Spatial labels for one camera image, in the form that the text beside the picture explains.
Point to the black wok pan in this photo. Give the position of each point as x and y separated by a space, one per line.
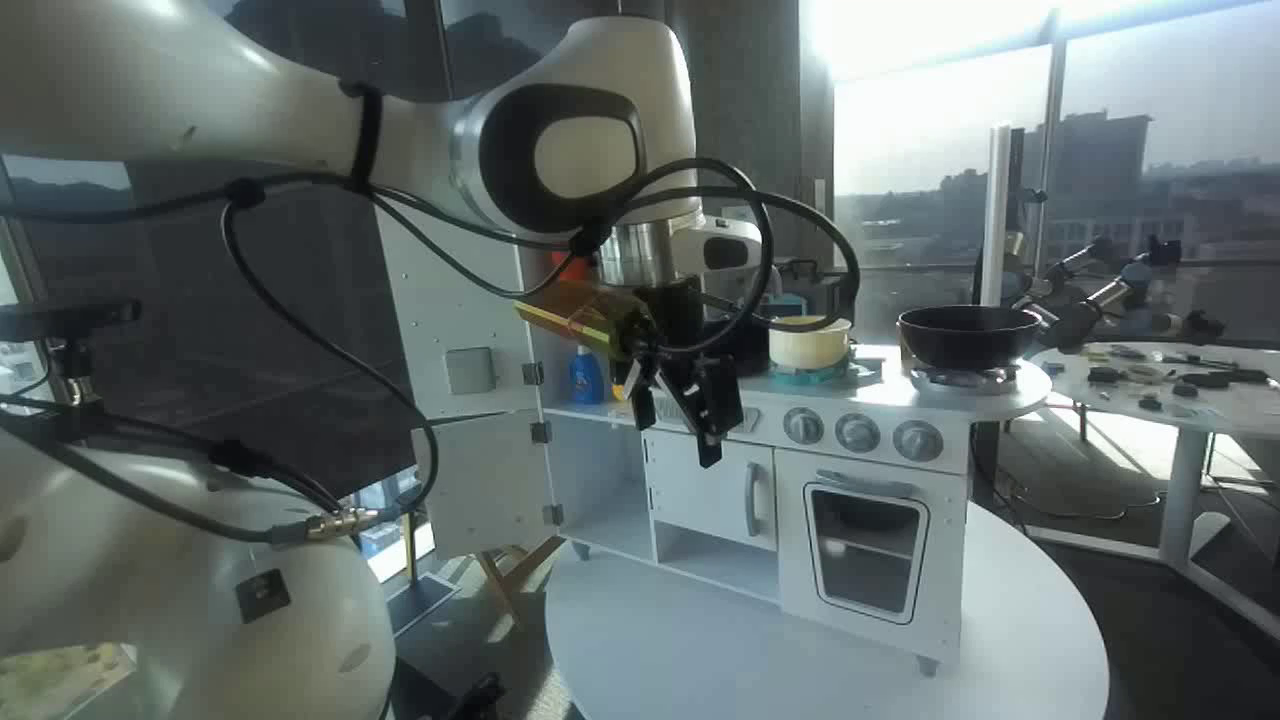
966 332

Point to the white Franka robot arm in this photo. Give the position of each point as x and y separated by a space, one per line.
122 80

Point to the yellow wrist camera mount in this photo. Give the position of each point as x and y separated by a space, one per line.
576 313

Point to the white toy kitchen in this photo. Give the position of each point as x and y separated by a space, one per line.
864 532

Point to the black camera tripod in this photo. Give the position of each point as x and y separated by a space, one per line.
61 332

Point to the tall white cabinet door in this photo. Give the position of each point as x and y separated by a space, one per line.
452 320

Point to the white bowl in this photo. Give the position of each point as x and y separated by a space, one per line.
808 346

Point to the white background desk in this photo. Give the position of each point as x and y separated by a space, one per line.
1174 401

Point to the blue detergent bottle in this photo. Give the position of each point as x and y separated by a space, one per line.
586 382

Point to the black desk microscope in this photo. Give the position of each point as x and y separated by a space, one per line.
1092 294

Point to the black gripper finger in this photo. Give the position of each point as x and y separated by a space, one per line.
714 415
640 394

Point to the short white cabinet door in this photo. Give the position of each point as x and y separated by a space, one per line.
485 486

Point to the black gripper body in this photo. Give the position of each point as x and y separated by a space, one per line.
669 324

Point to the wooden stand legs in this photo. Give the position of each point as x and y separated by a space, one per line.
512 565

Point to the round white table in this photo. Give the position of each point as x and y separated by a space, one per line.
745 653

